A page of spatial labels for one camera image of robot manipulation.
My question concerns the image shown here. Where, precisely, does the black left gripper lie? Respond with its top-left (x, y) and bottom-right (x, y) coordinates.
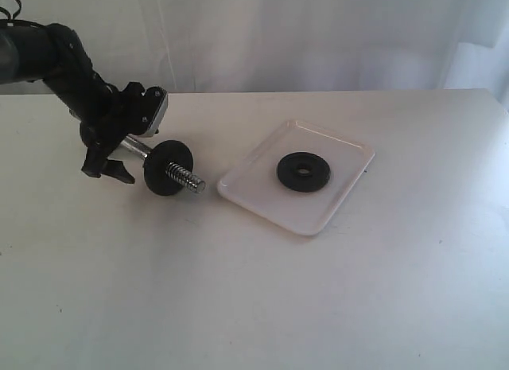
top-left (80, 82), bottom-right (148, 184)

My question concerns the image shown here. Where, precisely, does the black weight plate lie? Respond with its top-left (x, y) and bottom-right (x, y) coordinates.
top-left (143, 140), bottom-right (194, 197)
top-left (276, 151), bottom-right (332, 193)

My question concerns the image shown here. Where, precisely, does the chrome threaded dumbbell bar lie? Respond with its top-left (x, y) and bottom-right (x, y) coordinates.
top-left (120, 136), bottom-right (206, 193)

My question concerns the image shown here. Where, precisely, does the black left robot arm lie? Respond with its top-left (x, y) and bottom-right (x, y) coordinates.
top-left (1, 20), bottom-right (145, 184)

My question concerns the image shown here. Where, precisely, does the white backdrop curtain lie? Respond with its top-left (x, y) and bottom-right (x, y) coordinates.
top-left (0, 0), bottom-right (509, 96)

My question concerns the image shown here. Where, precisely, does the white rectangular plastic tray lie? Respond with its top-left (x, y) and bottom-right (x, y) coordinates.
top-left (217, 119), bottom-right (375, 236)

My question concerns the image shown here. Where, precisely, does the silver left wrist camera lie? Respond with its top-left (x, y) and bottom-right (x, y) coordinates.
top-left (141, 87), bottom-right (169, 138)

